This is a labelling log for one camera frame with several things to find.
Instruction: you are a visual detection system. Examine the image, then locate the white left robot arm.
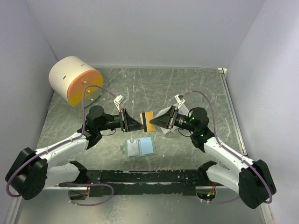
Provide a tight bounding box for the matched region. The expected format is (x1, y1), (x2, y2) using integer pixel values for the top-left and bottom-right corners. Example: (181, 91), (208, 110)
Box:
(5, 105), (144, 200)

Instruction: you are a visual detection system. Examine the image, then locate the white plastic card tray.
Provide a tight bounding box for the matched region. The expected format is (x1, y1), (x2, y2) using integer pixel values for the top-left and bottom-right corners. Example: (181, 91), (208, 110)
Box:
(155, 105), (190, 135)

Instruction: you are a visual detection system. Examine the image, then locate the round white drawer cabinet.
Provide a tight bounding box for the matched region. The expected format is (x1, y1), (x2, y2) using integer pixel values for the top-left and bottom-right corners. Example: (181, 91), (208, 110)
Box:
(49, 56), (104, 108)

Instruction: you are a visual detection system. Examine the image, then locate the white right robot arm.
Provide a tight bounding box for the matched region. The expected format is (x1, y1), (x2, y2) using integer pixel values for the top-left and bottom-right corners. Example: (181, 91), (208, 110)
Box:
(150, 106), (277, 209)

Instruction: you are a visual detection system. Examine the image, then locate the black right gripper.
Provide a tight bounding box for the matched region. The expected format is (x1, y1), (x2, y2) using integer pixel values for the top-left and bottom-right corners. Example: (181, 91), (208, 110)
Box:
(149, 105), (197, 133)

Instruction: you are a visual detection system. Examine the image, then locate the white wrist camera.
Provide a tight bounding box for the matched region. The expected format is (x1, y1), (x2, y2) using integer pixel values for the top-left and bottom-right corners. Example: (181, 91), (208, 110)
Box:
(174, 94), (185, 110)
(114, 95), (125, 111)

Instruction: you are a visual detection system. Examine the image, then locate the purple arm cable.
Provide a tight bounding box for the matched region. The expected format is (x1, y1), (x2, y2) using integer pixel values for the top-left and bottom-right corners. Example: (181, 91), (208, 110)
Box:
(182, 90), (273, 204)
(6, 85), (117, 198)

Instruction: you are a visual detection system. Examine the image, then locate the gold striped credit card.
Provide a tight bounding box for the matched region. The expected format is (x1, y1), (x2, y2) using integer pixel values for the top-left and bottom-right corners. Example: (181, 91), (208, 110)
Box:
(140, 111), (156, 133)

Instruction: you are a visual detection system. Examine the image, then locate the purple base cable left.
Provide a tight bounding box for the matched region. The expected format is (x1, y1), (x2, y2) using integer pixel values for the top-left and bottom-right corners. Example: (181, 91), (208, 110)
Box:
(63, 182), (114, 207)

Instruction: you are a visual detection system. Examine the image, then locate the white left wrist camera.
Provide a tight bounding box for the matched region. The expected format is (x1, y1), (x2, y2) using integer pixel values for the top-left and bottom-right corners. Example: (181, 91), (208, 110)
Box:
(114, 95), (125, 111)

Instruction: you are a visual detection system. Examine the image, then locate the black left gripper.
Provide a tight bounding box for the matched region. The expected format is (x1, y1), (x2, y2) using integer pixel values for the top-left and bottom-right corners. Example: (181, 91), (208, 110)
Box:
(97, 108), (145, 132)

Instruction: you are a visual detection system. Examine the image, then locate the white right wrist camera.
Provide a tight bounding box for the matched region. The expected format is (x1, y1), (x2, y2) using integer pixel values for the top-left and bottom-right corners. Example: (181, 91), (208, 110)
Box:
(174, 94), (185, 110)

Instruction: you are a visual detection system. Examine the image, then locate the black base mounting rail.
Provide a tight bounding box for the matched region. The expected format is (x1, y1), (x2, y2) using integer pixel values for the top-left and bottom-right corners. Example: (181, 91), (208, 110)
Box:
(80, 169), (214, 197)

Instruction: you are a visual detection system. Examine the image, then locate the green card holder wallet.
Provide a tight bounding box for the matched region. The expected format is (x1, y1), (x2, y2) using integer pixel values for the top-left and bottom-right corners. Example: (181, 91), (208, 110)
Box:
(120, 137), (156, 158)

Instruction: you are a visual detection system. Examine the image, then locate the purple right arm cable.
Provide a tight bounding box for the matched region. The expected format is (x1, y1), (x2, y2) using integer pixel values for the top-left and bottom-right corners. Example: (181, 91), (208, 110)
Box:
(182, 90), (273, 204)

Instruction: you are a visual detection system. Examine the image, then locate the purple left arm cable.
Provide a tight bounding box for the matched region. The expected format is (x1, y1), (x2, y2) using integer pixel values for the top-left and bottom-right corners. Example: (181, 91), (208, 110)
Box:
(6, 85), (117, 198)

